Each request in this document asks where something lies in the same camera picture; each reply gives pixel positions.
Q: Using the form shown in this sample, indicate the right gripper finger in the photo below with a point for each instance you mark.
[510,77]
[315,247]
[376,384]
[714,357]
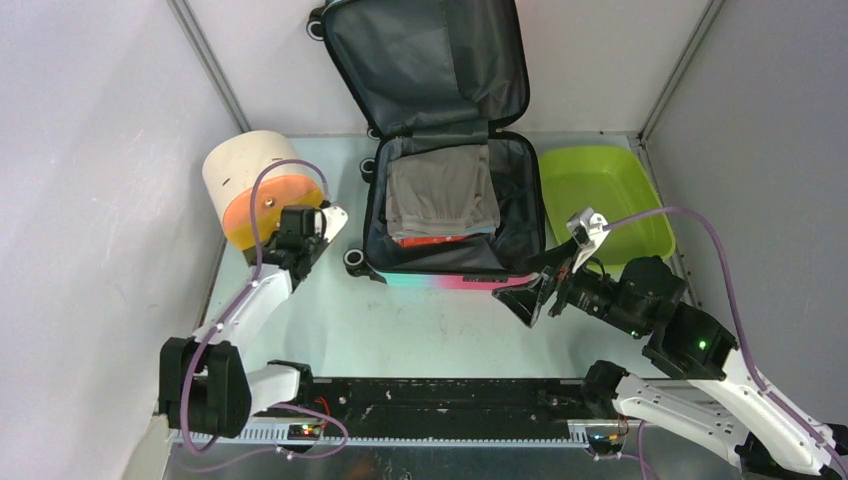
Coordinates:
[525,301]
[554,260]

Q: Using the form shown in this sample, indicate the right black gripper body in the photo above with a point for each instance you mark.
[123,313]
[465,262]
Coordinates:
[591,292]

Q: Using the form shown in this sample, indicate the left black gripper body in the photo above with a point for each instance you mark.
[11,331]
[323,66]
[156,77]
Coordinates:
[315,246]

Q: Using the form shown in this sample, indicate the lime green plastic tray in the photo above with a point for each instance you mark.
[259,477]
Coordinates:
[613,182]

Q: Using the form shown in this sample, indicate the cream orange cylindrical container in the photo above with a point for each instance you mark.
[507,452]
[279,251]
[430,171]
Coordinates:
[255,175]

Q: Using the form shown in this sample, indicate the pink teal cartoon suitcase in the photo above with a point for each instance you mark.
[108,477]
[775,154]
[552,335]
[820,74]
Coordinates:
[431,76]

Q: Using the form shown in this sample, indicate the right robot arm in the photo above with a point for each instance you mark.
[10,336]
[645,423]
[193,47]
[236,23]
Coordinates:
[751,426]

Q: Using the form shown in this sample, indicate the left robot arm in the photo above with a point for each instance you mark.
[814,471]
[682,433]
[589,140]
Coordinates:
[204,387]

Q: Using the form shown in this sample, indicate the orange red flat item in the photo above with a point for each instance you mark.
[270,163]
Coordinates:
[414,242]

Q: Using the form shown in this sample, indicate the grey folded garment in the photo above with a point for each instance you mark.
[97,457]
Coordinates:
[442,193]

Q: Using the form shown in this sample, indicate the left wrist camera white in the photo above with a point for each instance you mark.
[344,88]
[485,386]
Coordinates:
[329,221]

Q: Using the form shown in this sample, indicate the grey cable duct strip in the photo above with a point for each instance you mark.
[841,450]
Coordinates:
[297,434]

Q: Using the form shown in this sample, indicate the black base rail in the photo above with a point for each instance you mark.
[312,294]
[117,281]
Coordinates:
[462,407]

